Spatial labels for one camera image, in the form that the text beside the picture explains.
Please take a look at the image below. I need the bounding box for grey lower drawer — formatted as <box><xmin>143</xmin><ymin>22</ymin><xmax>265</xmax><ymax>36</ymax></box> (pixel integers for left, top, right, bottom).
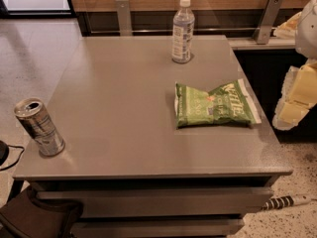
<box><xmin>71</xmin><ymin>219</ymin><xmax>244</xmax><ymax>238</ymax></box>

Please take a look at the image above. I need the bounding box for dark brown chair seat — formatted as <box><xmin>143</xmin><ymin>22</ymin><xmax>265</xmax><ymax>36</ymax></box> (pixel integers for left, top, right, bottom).
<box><xmin>0</xmin><ymin>186</ymin><xmax>83</xmax><ymax>238</ymax></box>

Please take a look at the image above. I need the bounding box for left metal wall bracket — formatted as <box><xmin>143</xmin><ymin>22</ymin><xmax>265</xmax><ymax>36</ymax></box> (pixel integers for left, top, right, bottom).
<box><xmin>115</xmin><ymin>0</ymin><xmax>133</xmax><ymax>36</ymax></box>

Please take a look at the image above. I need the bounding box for green kettle chips bag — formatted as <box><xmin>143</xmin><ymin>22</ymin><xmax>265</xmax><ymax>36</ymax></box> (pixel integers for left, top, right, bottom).
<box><xmin>174</xmin><ymin>78</ymin><xmax>262</xmax><ymax>128</ymax></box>

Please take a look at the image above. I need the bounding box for black round device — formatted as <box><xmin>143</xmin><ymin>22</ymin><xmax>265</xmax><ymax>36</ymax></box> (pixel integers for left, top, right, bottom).
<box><xmin>0</xmin><ymin>141</ymin><xmax>9</xmax><ymax>166</ymax></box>

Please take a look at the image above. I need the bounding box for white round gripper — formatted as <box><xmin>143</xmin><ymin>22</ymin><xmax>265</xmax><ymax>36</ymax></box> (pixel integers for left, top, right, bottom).
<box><xmin>272</xmin><ymin>0</ymin><xmax>317</xmax><ymax>131</ymax></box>

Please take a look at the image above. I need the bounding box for black cable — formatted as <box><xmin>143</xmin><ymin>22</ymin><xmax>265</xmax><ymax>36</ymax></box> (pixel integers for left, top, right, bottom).
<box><xmin>0</xmin><ymin>144</ymin><xmax>26</xmax><ymax>172</ymax></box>

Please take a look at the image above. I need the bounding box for silver redbull can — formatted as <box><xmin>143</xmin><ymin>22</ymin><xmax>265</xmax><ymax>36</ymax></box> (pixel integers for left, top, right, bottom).
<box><xmin>14</xmin><ymin>98</ymin><xmax>65</xmax><ymax>157</ymax></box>

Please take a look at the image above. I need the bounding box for grey drawer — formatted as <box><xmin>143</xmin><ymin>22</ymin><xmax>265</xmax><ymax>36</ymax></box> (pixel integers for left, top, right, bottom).
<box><xmin>38</xmin><ymin>187</ymin><xmax>272</xmax><ymax>218</ymax></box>
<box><xmin>71</xmin><ymin>219</ymin><xmax>244</xmax><ymax>238</ymax></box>

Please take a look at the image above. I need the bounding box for right metal wall bracket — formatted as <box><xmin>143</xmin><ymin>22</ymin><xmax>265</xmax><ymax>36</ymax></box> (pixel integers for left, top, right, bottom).
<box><xmin>253</xmin><ymin>0</ymin><xmax>283</xmax><ymax>45</ymax></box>

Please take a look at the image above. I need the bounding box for metal wall bracket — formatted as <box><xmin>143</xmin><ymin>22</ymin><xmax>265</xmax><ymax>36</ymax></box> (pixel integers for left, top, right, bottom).
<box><xmin>253</xmin><ymin>0</ymin><xmax>283</xmax><ymax>45</ymax></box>
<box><xmin>115</xmin><ymin>0</ymin><xmax>133</xmax><ymax>36</ymax></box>

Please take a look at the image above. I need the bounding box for grey upper drawer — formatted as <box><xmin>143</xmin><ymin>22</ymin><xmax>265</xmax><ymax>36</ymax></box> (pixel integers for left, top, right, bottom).
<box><xmin>38</xmin><ymin>187</ymin><xmax>272</xmax><ymax>218</ymax></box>

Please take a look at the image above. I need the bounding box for clear plastic water bottle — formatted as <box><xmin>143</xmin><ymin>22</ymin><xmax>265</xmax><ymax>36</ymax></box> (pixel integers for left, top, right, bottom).
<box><xmin>171</xmin><ymin>0</ymin><xmax>195</xmax><ymax>63</ymax></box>

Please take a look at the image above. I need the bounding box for black white striped handle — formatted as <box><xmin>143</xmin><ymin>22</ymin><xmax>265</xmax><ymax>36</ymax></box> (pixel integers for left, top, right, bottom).
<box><xmin>262</xmin><ymin>194</ymin><xmax>312</xmax><ymax>210</ymax></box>

